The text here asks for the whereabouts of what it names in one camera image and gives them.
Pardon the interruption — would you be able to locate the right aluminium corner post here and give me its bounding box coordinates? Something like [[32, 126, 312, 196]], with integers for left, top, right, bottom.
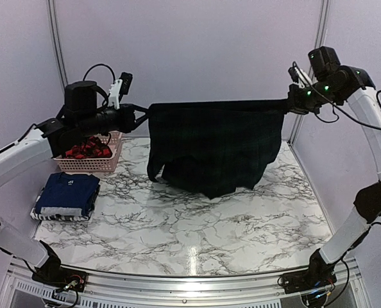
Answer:
[[288, 0, 331, 145]]

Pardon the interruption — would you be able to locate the red black plaid garment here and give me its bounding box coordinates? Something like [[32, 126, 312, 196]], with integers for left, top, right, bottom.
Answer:
[[62, 137, 113, 160]]

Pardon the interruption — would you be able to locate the folded navy blue shirt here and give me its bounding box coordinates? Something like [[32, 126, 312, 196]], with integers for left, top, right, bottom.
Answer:
[[35, 172, 100, 216]]

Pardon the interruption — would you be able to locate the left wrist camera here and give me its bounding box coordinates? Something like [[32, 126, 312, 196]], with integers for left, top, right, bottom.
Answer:
[[108, 72, 133, 110]]

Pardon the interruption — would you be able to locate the folded striped garment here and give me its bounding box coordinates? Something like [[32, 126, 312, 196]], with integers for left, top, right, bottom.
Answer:
[[30, 185, 100, 221]]

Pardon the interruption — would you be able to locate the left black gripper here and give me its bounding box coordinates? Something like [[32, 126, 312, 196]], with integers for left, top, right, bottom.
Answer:
[[76, 102, 151, 137]]

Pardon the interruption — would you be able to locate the aluminium corner post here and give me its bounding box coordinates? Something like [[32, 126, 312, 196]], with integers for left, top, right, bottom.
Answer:
[[46, 0, 68, 92], [288, 0, 331, 145]]

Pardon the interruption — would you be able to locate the dark green plaid garment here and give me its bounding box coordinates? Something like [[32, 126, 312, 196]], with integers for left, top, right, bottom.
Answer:
[[147, 99, 287, 199]]

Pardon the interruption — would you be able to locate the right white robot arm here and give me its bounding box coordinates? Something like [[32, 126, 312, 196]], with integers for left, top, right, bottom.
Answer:
[[292, 87, 381, 264]]

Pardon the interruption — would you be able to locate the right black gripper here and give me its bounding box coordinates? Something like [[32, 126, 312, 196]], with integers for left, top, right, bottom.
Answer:
[[284, 78, 343, 115]]

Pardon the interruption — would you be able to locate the left aluminium corner post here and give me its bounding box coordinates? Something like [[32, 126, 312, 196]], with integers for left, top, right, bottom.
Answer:
[[46, 0, 68, 92]]

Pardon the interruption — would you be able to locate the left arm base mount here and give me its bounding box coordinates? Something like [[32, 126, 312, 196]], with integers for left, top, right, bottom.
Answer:
[[23, 250, 87, 293]]

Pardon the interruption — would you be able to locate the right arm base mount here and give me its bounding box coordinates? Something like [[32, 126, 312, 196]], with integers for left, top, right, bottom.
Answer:
[[277, 249, 338, 294]]

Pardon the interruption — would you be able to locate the aluminium front frame rail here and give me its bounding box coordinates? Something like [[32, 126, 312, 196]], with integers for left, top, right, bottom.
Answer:
[[0, 253, 371, 308]]

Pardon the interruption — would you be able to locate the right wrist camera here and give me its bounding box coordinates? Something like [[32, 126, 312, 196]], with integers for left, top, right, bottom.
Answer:
[[288, 46, 342, 87]]

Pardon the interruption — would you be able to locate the pink plastic laundry basket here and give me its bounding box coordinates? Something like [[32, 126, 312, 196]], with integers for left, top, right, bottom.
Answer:
[[53, 132, 123, 173]]

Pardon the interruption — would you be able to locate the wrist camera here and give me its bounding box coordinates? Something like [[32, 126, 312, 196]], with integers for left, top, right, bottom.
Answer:
[[288, 46, 342, 87], [108, 72, 133, 110]]

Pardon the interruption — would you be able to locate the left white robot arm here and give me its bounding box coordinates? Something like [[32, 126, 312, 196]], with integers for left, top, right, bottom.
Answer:
[[0, 104, 149, 286]]

